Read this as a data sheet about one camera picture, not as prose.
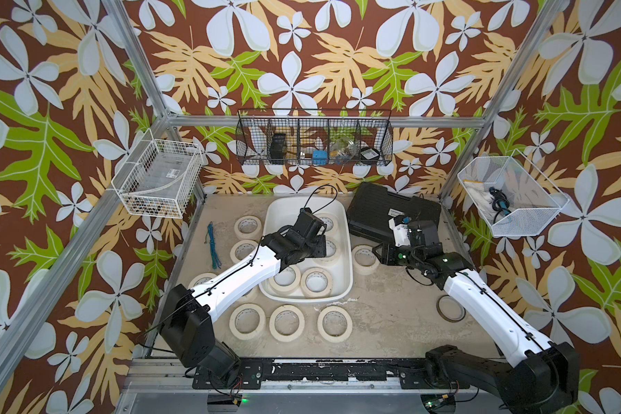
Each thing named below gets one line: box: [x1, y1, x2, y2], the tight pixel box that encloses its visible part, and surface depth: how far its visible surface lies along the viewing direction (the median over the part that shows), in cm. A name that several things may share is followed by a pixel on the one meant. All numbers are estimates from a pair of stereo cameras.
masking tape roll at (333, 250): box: [319, 237, 341, 263], surface depth 100 cm
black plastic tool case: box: [345, 181, 442, 245], surface depth 110 cm
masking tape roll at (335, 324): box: [317, 305, 353, 344], surface depth 84 cm
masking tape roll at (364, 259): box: [351, 244, 381, 276], surface depth 96 cm
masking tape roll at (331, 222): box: [313, 212, 339, 237], surface depth 109 cm
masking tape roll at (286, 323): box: [269, 304, 306, 343], surface depth 85 cm
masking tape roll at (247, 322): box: [228, 303, 266, 341], surface depth 84 cm
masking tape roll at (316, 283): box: [300, 266, 333, 299], surface depth 92 cm
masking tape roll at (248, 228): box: [233, 214, 264, 241], surface depth 110 cm
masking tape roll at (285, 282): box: [269, 264, 302, 296], surface depth 91 cm
